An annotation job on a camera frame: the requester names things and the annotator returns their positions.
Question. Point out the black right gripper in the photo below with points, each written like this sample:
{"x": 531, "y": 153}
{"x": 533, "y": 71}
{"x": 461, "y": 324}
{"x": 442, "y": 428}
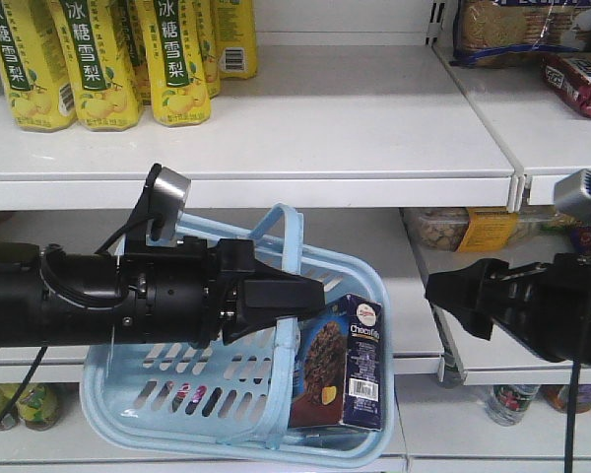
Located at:
{"x": 546, "y": 307}

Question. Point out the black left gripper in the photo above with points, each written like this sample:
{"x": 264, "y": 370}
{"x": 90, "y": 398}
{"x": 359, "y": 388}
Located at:
{"x": 187, "y": 293}

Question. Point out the light blue plastic basket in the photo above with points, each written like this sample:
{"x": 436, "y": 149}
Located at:
{"x": 235, "y": 400}

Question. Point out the chocolate cookie box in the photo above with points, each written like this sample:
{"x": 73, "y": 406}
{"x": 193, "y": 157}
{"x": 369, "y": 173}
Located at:
{"x": 337, "y": 375}

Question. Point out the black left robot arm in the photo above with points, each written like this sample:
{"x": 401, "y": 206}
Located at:
{"x": 49, "y": 297}

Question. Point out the clear tub of biscuits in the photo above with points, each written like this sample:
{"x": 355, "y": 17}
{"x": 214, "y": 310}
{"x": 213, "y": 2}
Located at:
{"x": 481, "y": 229}

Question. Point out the green label water bottle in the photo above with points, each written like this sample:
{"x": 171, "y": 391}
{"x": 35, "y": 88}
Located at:
{"x": 508, "y": 403}

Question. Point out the white drink shelving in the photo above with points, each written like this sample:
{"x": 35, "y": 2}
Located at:
{"x": 355, "y": 105}

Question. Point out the yellow pear drink bottle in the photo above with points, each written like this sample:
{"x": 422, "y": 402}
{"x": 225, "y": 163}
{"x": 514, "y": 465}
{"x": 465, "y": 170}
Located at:
{"x": 33, "y": 72}
{"x": 178, "y": 90}
{"x": 102, "y": 78}
{"x": 235, "y": 33}

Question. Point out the pink snack pack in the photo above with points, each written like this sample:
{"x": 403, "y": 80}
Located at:
{"x": 569, "y": 76}

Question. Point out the blue breakfast biscuit bag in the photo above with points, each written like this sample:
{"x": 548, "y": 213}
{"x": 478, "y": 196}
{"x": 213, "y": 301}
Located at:
{"x": 510, "y": 33}

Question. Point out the yellow pear drink bottle back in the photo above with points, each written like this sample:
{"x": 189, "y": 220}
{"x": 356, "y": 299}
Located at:
{"x": 235, "y": 33}

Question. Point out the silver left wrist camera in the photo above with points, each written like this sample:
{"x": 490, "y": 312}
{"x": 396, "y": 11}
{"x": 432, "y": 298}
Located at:
{"x": 164, "y": 194}

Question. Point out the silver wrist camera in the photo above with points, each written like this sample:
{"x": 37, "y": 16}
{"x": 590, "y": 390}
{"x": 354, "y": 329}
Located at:
{"x": 164, "y": 194}
{"x": 572, "y": 196}

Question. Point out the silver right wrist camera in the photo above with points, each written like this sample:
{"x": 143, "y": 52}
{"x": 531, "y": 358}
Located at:
{"x": 572, "y": 196}

